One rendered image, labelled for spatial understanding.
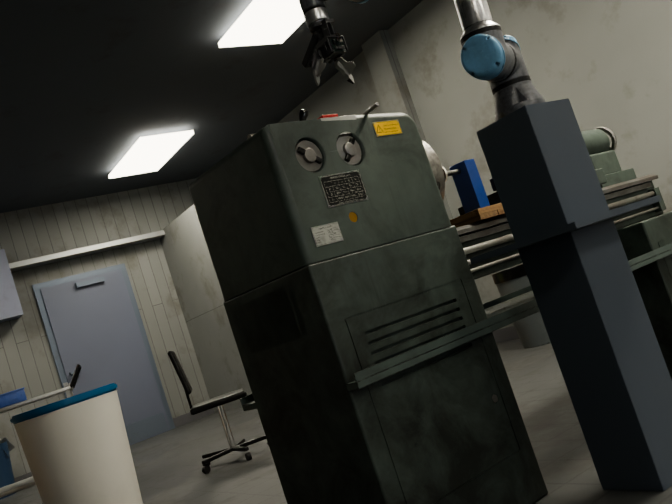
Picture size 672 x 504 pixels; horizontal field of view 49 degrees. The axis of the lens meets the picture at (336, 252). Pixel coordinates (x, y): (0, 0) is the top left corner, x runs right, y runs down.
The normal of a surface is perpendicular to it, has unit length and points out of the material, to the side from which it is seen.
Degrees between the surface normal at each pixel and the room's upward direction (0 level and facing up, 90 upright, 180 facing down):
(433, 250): 90
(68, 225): 90
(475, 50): 98
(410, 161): 90
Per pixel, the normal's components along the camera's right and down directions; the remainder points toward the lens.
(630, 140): -0.79, 0.22
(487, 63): -0.48, 0.22
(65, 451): 0.12, -0.05
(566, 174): 0.52, -0.24
